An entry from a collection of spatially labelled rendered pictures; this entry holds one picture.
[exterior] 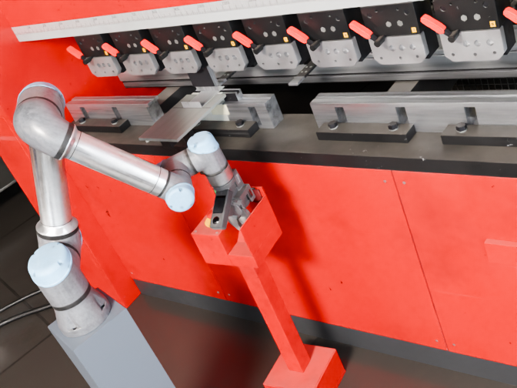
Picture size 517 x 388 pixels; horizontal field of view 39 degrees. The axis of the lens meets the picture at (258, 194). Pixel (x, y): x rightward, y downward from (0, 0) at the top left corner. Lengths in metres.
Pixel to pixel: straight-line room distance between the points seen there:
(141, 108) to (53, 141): 0.96
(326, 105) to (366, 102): 0.14
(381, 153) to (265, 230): 0.42
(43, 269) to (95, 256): 1.32
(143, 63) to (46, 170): 0.70
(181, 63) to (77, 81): 0.86
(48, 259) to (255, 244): 0.58
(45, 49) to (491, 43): 1.87
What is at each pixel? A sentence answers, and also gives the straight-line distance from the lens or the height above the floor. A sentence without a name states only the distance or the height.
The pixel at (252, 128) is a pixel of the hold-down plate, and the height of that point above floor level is 0.89.
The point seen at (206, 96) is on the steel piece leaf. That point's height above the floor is 1.00.
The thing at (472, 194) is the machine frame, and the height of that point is 0.77.
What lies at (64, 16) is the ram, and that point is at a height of 1.34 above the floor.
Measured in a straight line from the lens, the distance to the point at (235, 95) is 2.39.
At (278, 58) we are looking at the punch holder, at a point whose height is 1.13.
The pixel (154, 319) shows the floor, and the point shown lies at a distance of 3.30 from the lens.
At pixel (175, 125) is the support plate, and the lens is 2.34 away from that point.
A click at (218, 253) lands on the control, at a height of 0.71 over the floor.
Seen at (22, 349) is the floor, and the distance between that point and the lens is 3.64.
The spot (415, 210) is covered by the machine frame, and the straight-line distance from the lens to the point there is 2.08.
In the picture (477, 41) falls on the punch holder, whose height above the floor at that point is 1.14.
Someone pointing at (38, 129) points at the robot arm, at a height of 1.34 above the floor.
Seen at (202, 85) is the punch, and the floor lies 1.03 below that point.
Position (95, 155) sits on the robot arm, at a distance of 1.83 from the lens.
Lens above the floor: 1.92
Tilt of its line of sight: 31 degrees down
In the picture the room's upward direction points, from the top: 24 degrees counter-clockwise
